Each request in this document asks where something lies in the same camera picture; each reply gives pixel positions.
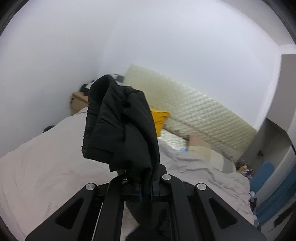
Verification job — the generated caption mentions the black garment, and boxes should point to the black garment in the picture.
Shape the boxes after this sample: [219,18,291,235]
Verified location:
[82,75,160,240]

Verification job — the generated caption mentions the white and grey pillow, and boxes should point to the white and grey pillow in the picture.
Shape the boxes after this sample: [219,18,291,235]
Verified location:
[188,135,236,173]

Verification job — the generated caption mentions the colourful items beside bed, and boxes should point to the colourful items beside bed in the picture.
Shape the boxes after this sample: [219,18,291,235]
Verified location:
[235,160,253,179]

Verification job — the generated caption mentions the light grey bed duvet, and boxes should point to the light grey bed duvet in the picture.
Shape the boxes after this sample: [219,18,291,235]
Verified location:
[1,109,256,240]

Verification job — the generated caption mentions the blue curtain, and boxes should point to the blue curtain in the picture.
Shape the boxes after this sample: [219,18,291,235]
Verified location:
[256,176,295,226]

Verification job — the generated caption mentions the cream quilted headboard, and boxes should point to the cream quilted headboard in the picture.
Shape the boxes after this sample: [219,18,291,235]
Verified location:
[123,64,257,163]

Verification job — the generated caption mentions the yellow pillow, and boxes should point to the yellow pillow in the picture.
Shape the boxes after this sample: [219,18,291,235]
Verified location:
[149,107,171,138]

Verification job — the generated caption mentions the wooden nightstand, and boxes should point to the wooden nightstand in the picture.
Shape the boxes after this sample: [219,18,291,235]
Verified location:
[70,91,88,115]

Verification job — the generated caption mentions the black bag on nightstand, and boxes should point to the black bag on nightstand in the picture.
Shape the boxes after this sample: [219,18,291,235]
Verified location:
[80,80,95,95]

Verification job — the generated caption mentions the wall socket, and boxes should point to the wall socket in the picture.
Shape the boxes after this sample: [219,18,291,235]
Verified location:
[113,74,125,83]

